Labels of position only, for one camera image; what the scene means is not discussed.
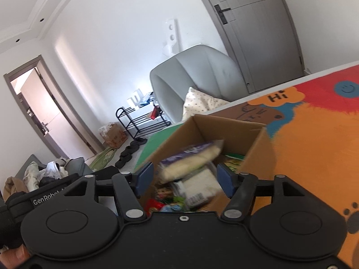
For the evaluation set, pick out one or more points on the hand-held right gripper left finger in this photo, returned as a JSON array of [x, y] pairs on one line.
[[144, 178]]

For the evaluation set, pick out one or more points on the grey door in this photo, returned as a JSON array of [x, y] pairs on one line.
[[260, 33]]

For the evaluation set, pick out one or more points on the black shoe rack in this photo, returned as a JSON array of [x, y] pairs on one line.
[[140, 123]]

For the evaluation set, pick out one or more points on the white purple long snack packet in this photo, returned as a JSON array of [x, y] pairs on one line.
[[190, 157]]

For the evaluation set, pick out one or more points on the dotted white cushion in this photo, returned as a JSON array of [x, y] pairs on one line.
[[202, 103]]

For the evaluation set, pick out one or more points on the grey sofa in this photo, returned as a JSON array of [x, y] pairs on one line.
[[77, 168]]

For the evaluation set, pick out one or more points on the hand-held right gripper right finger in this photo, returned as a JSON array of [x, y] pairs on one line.
[[225, 179]]

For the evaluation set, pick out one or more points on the person's left hand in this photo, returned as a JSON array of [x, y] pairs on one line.
[[15, 257]]

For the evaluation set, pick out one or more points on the grey armchair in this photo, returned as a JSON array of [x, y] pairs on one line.
[[196, 72]]

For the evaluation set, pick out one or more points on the green door mat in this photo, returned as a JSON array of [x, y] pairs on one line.
[[103, 158]]

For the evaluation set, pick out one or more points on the printed cardboard box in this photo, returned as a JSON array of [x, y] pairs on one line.
[[113, 134]]

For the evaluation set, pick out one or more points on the group of black slippers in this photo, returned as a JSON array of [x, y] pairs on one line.
[[130, 151]]

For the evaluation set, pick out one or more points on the white foam board with holes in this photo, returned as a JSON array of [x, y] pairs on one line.
[[171, 36]]

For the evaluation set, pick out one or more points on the grey doorway frame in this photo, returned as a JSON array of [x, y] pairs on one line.
[[84, 134]]

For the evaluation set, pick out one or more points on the pile of clothes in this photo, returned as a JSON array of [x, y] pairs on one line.
[[52, 171]]

